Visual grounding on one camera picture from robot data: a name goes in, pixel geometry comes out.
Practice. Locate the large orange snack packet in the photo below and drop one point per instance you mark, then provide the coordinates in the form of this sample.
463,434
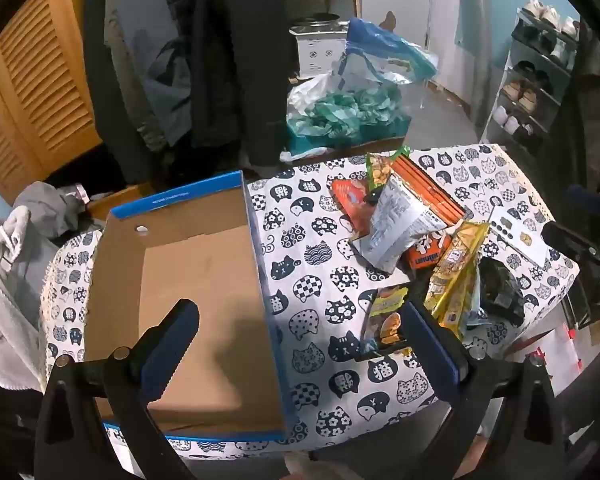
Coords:
425,257

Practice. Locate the grey hooded jacket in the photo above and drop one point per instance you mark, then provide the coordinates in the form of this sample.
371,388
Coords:
165,60

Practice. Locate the white fleece garment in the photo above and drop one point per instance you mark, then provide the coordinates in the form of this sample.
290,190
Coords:
10,300

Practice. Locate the grey garment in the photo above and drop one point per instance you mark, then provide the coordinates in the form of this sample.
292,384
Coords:
50,210

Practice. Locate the dark green coat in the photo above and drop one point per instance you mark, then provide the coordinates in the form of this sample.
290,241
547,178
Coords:
110,100

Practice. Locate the grey shoe rack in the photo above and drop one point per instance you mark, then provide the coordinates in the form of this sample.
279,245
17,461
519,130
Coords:
522,65

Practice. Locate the white card with dots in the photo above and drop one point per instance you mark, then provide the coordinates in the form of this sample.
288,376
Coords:
517,232

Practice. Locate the white patterned box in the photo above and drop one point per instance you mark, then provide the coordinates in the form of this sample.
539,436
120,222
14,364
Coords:
320,52

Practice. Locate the cardboard box with blue rim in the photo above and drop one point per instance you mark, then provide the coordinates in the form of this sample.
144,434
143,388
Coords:
205,280

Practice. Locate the long gold snack packet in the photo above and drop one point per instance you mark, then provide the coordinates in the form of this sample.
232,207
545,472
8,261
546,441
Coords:
462,300
455,260

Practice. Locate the white plastic bag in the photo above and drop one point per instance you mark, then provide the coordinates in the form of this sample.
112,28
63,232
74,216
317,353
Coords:
307,95

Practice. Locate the green cracker snack packet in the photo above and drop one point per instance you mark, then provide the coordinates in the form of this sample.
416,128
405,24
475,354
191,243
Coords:
385,320

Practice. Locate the cat print tablecloth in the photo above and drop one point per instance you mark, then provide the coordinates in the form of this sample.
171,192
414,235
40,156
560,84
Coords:
310,270

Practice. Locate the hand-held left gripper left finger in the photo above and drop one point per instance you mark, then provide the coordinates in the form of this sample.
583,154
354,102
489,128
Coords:
165,355

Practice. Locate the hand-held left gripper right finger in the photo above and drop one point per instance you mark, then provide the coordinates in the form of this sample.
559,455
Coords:
430,345

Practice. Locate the orange red snack packet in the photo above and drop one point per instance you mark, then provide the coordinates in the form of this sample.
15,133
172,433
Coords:
350,200

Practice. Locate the black coat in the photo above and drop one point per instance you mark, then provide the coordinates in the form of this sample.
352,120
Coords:
240,60

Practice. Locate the long orange snack box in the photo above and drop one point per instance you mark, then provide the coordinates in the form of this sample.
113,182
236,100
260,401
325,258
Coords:
427,187

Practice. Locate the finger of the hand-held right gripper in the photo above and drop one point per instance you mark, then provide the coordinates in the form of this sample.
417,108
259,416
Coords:
565,237
585,196

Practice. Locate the dark snack packet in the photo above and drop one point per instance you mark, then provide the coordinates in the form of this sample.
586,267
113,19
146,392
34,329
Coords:
500,285

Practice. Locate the orange snack packet silver back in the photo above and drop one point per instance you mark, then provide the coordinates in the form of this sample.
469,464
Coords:
395,225

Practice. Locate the pile of teal plastic bags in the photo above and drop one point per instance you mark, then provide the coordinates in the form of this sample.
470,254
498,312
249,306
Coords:
350,110

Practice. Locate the small green snack packet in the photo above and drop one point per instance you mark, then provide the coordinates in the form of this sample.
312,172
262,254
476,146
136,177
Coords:
377,170

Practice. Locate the wooden louvred cabinet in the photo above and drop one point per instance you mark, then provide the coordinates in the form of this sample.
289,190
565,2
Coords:
35,90

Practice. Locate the wooden drawer box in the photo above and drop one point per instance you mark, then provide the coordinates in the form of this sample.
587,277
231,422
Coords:
120,202

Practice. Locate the white bag with red print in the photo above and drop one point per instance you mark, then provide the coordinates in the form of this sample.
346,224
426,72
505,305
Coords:
555,355

